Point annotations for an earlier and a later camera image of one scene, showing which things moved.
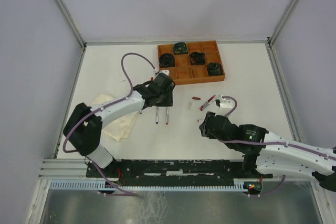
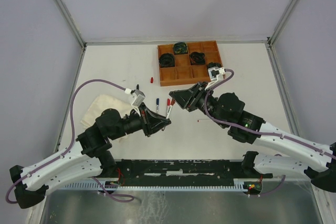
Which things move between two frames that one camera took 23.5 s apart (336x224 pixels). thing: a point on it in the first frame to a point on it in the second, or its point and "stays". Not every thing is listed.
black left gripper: x=168 y=102 to x=151 y=122
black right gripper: x=203 y=132 to x=190 y=97
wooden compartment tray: x=203 y=63 stays
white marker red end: x=167 y=115 stays
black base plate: x=175 y=172 stays
